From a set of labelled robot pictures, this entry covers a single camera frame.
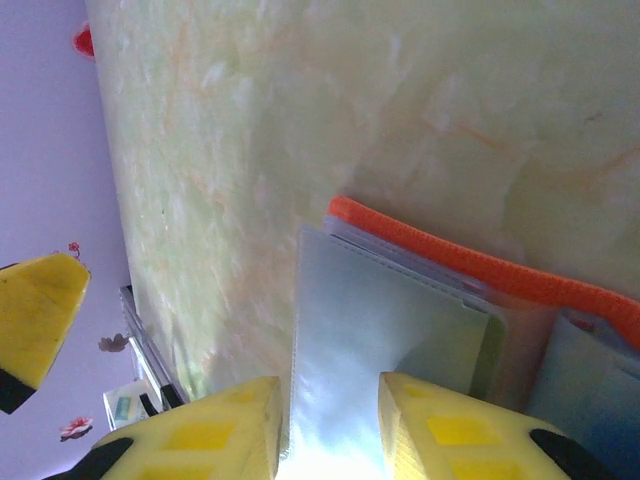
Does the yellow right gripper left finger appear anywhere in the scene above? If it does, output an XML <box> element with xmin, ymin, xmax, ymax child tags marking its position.
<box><xmin>42</xmin><ymin>375</ymin><xmax>284</xmax><ymax>480</ymax></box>

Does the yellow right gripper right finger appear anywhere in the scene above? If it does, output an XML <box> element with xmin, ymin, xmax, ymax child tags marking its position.
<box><xmin>377</xmin><ymin>372</ymin><xmax>621</xmax><ymax>480</ymax></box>

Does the white plastic container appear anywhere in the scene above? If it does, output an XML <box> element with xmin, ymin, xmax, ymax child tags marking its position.
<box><xmin>102</xmin><ymin>377</ymin><xmax>174</xmax><ymax>432</ymax></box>

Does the aluminium side rail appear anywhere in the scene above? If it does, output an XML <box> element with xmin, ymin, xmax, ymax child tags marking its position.
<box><xmin>118</xmin><ymin>283</ymin><xmax>192</xmax><ymax>404</ymax></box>

